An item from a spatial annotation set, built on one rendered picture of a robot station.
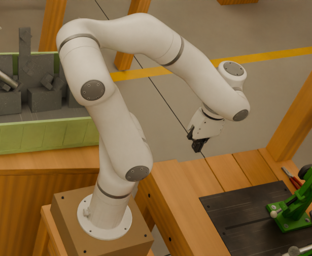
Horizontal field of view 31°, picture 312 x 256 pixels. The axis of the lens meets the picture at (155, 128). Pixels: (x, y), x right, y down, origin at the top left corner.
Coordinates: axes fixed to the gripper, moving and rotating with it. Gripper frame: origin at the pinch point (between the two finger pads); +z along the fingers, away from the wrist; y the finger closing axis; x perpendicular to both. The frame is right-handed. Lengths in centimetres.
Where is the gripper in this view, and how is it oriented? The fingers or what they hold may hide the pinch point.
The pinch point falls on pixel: (197, 145)
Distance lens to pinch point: 178.3
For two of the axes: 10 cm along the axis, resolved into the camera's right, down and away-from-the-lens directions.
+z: -2.7, 6.9, 6.7
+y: -8.8, 1.2, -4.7
